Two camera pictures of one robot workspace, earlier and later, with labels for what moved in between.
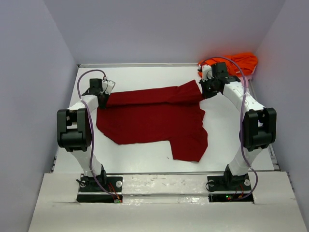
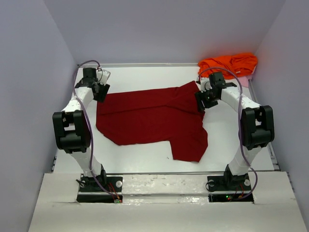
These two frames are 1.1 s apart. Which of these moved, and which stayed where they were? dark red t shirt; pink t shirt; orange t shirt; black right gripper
Moved: black right gripper
Stayed: dark red t shirt; pink t shirt; orange t shirt
